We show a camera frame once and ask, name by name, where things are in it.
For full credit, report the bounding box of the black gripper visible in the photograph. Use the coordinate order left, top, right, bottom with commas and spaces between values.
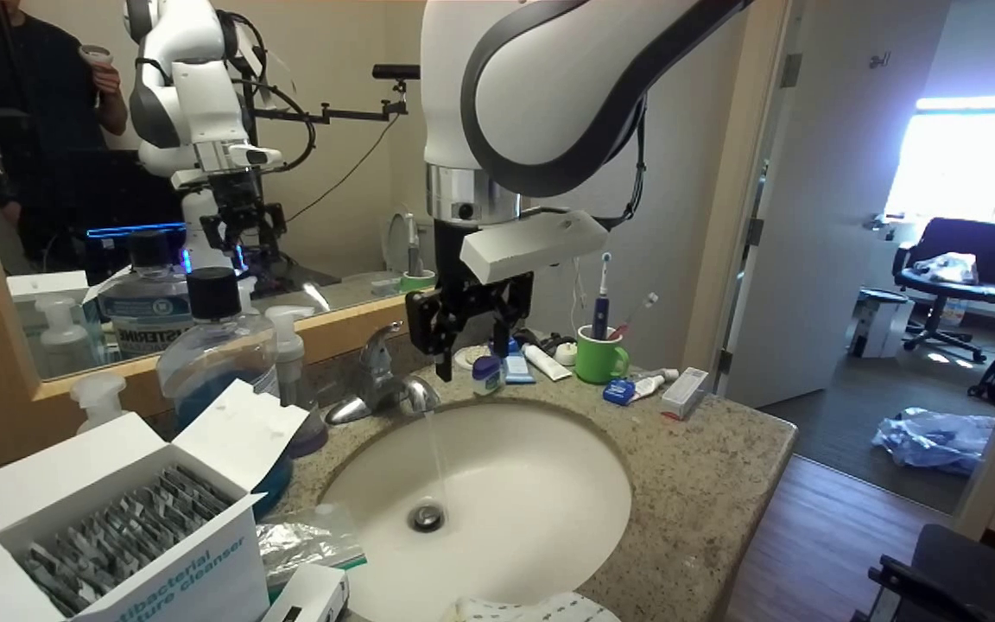
405, 218, 538, 385

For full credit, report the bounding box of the chrome sink faucet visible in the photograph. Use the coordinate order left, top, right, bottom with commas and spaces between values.
321, 320, 447, 428

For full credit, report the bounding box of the small blue jar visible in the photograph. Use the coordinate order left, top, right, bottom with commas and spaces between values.
472, 351, 510, 397

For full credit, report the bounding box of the small blue white packet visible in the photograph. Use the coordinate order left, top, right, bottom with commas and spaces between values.
498, 343, 538, 386

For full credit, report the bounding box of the white cream tube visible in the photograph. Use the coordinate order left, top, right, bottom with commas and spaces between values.
519, 340, 577, 385

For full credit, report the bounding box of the green plastic cup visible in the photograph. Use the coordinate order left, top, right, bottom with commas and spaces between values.
571, 320, 637, 386

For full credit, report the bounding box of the blue white electric toothbrush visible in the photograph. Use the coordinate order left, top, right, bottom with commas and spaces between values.
590, 250, 620, 343

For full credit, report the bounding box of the blue floss container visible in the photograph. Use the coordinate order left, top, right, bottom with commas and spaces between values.
602, 374, 641, 407

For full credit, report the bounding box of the white oval sink basin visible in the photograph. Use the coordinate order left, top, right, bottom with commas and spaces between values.
315, 393, 637, 622

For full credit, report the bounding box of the small white pump bottle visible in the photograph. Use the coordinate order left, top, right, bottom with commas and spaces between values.
263, 299, 318, 407

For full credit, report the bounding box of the long white toothpaste box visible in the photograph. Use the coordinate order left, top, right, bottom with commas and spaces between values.
659, 364, 715, 420

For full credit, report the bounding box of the blue mouthwash bottle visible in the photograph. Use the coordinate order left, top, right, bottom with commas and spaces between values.
157, 265, 300, 516

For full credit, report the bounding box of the granite top vanity cabinet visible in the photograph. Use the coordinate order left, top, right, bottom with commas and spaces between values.
254, 343, 802, 622

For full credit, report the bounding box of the clear zip bag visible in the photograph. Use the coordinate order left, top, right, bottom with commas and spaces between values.
254, 516, 369, 579

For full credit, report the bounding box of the white striped hand towel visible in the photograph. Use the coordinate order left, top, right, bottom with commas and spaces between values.
448, 586, 630, 622

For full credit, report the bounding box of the small white carton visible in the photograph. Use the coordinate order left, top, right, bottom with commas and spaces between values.
261, 560, 353, 622

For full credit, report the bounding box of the white door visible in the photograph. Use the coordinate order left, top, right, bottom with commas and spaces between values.
726, 0, 957, 410

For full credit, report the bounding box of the small white stool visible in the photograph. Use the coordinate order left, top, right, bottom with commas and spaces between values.
847, 286, 913, 358

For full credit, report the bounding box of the light blue cloth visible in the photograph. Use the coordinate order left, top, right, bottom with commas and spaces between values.
872, 403, 995, 478

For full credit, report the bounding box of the black office chair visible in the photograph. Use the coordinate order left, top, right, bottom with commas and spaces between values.
892, 215, 995, 365

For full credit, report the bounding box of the bright window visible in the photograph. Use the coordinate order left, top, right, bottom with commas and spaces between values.
880, 91, 995, 227

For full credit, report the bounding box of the black robot table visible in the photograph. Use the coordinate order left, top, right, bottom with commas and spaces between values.
854, 521, 995, 622

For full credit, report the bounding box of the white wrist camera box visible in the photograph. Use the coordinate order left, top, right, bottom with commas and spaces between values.
455, 208, 614, 286

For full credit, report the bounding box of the wood framed wall mirror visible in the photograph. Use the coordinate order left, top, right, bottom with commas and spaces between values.
0, 0, 444, 407

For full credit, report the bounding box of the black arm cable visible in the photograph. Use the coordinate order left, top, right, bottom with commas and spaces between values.
571, 101, 651, 268

